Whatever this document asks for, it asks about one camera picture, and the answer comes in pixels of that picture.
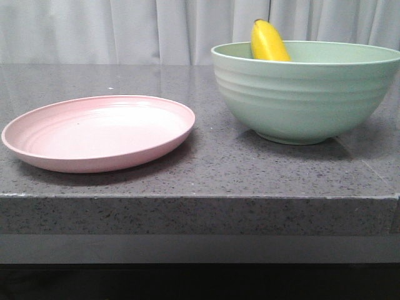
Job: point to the green bowl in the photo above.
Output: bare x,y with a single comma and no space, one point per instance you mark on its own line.
326,89

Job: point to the pink plate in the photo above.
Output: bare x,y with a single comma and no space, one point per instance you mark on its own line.
99,134

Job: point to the pale grey curtain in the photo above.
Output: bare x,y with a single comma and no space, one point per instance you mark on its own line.
178,32

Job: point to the yellow banana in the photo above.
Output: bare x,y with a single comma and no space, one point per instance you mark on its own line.
266,42

